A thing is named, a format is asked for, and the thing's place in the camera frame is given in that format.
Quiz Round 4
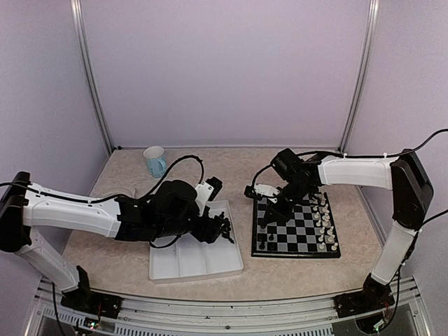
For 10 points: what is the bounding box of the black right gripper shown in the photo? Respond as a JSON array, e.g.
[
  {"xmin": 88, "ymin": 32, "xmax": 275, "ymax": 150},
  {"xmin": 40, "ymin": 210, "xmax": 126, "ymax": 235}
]
[{"xmin": 264, "ymin": 178, "xmax": 314, "ymax": 223}]

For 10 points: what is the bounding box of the white plastic tray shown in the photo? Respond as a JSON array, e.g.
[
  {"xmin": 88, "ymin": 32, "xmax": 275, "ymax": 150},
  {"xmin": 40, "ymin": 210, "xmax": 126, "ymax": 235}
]
[{"xmin": 148, "ymin": 199, "xmax": 245, "ymax": 285}]

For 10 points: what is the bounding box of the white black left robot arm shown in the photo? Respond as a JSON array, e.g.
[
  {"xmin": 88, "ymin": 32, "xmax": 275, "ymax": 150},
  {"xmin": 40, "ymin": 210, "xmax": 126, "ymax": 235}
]
[{"xmin": 1, "ymin": 171, "xmax": 229, "ymax": 312}]

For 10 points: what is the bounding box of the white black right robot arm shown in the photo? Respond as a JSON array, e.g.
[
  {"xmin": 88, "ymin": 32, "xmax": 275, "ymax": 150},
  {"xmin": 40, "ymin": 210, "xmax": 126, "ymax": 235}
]
[{"xmin": 249, "ymin": 148, "xmax": 447, "ymax": 311}]

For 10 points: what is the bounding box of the pile of black chess pieces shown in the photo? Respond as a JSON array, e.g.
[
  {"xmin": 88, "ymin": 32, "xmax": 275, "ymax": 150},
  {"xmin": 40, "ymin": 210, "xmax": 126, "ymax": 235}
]
[{"xmin": 218, "ymin": 211, "xmax": 235, "ymax": 244}]

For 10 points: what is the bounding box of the black white chess board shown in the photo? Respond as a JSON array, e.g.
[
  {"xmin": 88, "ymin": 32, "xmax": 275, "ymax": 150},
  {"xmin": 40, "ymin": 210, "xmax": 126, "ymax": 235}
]
[{"xmin": 251, "ymin": 192, "xmax": 341, "ymax": 259}]

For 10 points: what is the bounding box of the clear plastic lid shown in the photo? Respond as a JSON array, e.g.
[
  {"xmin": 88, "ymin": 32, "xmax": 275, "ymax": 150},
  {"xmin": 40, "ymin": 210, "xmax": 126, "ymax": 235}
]
[{"xmin": 98, "ymin": 187, "xmax": 136, "ymax": 198}]

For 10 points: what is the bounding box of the light blue mug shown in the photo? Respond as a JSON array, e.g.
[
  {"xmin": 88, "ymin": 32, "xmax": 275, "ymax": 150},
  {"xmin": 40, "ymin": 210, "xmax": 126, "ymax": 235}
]
[{"xmin": 143, "ymin": 146, "xmax": 167, "ymax": 179}]

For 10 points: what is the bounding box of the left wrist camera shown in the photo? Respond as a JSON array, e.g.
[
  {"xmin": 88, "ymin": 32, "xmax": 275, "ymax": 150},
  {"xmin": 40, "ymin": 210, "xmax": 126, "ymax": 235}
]
[{"xmin": 195, "ymin": 176, "xmax": 223, "ymax": 207}]

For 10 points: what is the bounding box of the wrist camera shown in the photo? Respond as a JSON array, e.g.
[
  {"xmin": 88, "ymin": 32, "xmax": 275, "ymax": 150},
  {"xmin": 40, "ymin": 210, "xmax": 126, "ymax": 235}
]
[
  {"xmin": 244, "ymin": 183, "xmax": 280, "ymax": 203},
  {"xmin": 195, "ymin": 176, "xmax": 223, "ymax": 207}
]

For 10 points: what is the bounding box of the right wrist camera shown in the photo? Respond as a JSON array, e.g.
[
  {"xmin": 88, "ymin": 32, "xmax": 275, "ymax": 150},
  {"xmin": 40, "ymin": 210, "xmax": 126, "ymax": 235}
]
[{"xmin": 244, "ymin": 183, "xmax": 280, "ymax": 203}]

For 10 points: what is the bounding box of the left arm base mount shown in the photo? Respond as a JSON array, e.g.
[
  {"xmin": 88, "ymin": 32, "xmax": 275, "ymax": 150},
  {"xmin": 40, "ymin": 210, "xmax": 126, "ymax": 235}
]
[{"xmin": 61, "ymin": 292, "xmax": 123, "ymax": 319}]

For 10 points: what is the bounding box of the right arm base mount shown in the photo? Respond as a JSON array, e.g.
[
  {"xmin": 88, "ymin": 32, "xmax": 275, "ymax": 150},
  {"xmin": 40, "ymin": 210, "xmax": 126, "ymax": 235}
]
[{"xmin": 334, "ymin": 290, "xmax": 395, "ymax": 319}]

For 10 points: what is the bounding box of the front aluminium rail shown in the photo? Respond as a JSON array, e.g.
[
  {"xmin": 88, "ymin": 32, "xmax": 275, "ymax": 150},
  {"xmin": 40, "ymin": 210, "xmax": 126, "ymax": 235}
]
[{"xmin": 23, "ymin": 277, "xmax": 434, "ymax": 335}]

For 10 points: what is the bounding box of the right aluminium frame post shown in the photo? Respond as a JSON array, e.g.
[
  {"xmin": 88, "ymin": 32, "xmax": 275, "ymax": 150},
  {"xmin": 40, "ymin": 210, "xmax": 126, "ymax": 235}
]
[{"xmin": 338, "ymin": 0, "xmax": 380, "ymax": 152}]

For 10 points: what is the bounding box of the aluminium frame post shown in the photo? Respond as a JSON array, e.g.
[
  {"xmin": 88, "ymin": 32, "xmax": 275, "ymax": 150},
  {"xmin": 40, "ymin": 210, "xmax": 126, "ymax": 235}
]
[
  {"xmin": 338, "ymin": 0, "xmax": 380, "ymax": 152},
  {"xmin": 70, "ymin": 0, "xmax": 114, "ymax": 155}
]

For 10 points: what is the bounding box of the left aluminium frame post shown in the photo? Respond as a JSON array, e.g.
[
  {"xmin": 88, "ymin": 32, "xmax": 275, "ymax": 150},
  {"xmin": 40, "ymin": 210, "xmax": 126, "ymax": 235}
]
[{"xmin": 70, "ymin": 0, "xmax": 114, "ymax": 155}]

